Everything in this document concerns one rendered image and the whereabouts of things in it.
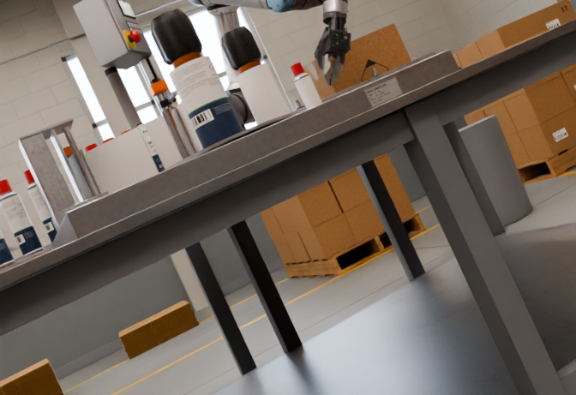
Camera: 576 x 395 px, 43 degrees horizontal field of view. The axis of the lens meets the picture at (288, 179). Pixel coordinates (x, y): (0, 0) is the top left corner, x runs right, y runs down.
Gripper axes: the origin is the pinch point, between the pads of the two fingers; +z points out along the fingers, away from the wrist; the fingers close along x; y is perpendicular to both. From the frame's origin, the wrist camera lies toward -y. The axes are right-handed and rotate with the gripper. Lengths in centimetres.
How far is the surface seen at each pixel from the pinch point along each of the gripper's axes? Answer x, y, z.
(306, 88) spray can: -8.2, 2.9, 4.2
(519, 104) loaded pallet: 245, -239, -93
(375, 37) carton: 23.5, -18.5, -25.4
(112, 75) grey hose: -63, -8, 6
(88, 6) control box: -72, -2, -11
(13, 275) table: -81, 85, 68
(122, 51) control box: -62, 0, 1
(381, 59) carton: 26.2, -18.8, -17.9
